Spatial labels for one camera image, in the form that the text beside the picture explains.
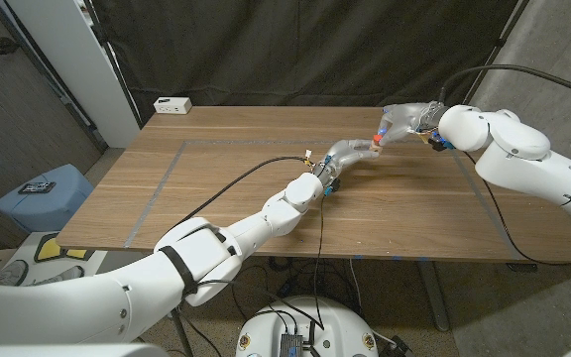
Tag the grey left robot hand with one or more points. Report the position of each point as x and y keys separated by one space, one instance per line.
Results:
x=347 y=154

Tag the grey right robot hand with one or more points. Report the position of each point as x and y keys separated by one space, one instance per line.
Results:
x=409 y=119

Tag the small wooden block with holes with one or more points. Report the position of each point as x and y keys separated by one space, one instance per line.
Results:
x=376 y=147

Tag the red headed wooden screw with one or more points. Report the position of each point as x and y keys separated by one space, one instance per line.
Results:
x=377 y=138

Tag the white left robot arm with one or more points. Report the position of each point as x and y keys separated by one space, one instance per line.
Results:
x=275 y=213

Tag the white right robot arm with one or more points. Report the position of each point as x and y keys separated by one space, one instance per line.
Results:
x=513 y=149

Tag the black backdrop curtain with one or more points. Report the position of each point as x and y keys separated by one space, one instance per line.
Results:
x=305 y=49

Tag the black backdrop stand pole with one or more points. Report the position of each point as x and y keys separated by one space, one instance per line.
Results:
x=113 y=59
x=501 y=42

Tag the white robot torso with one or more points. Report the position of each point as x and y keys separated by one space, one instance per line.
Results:
x=335 y=327

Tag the grey table leg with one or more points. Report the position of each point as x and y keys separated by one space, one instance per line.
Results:
x=436 y=307

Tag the white power strip box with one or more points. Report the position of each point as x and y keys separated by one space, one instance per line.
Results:
x=172 y=105

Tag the black plug beside torso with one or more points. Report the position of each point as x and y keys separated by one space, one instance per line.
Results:
x=398 y=347

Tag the blue plastic stool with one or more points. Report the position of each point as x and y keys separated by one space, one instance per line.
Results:
x=42 y=208

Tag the white board yellow black marking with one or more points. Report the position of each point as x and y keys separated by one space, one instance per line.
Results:
x=50 y=248

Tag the black smartphone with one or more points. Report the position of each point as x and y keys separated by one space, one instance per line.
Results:
x=36 y=187

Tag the black floor bracket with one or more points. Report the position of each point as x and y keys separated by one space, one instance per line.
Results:
x=522 y=267

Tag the white wall panel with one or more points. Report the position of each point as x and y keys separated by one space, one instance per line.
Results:
x=77 y=64

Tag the black metal rail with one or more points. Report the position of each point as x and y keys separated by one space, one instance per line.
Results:
x=67 y=101

